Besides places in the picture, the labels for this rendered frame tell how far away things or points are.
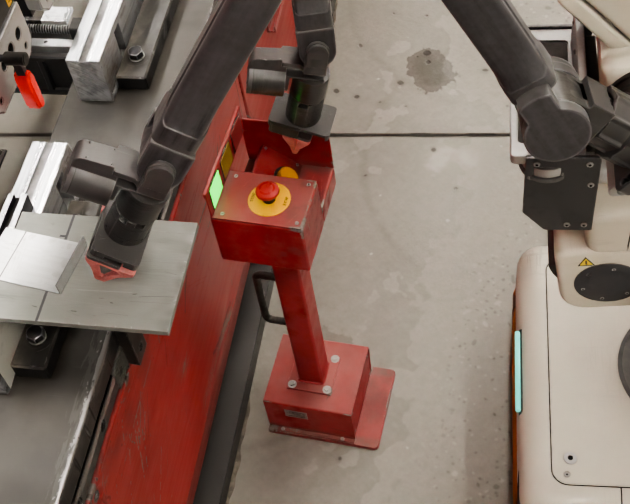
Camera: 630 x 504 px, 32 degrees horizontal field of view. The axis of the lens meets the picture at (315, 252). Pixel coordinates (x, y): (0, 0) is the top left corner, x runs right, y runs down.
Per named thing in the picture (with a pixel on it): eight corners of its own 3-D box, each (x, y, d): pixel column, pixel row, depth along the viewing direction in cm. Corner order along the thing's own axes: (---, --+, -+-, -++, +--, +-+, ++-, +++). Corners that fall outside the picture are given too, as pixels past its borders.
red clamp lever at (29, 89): (45, 111, 149) (22, 58, 141) (17, 110, 149) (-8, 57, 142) (49, 101, 150) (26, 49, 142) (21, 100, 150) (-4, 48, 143)
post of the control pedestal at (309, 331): (323, 385, 237) (291, 234, 194) (299, 381, 239) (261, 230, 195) (329, 364, 240) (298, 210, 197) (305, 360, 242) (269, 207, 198)
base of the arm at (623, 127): (680, 160, 125) (670, 84, 132) (626, 131, 122) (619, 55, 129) (625, 198, 131) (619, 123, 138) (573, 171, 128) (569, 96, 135)
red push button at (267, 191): (278, 212, 183) (275, 198, 180) (255, 209, 184) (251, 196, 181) (284, 193, 185) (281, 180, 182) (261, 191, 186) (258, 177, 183)
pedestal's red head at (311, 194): (310, 272, 189) (297, 207, 175) (221, 260, 193) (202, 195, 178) (336, 182, 200) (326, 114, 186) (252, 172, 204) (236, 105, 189)
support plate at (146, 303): (169, 335, 145) (167, 331, 144) (-17, 320, 150) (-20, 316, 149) (199, 226, 155) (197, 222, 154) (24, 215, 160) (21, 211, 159)
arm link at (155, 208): (170, 206, 134) (177, 169, 137) (115, 188, 132) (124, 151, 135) (152, 234, 140) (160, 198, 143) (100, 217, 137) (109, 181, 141)
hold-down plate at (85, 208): (51, 380, 156) (45, 369, 154) (15, 376, 157) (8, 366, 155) (107, 213, 173) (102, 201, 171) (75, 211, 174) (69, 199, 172)
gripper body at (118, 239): (87, 256, 141) (102, 227, 136) (108, 194, 147) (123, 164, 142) (134, 274, 143) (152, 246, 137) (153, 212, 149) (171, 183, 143)
